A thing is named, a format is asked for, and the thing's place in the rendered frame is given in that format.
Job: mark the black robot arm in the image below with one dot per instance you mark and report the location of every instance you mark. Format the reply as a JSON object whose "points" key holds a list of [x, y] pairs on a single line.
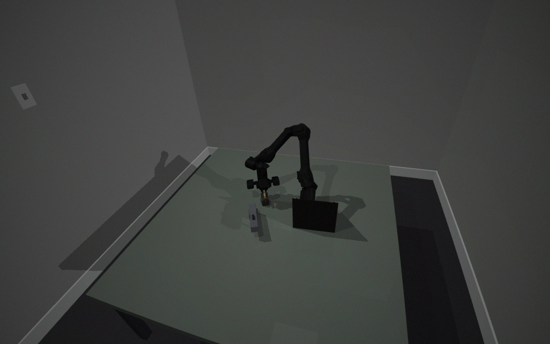
{"points": [[304, 176]]}

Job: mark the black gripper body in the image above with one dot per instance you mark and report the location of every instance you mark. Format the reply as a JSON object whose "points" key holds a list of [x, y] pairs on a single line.
{"points": [[251, 183]]}

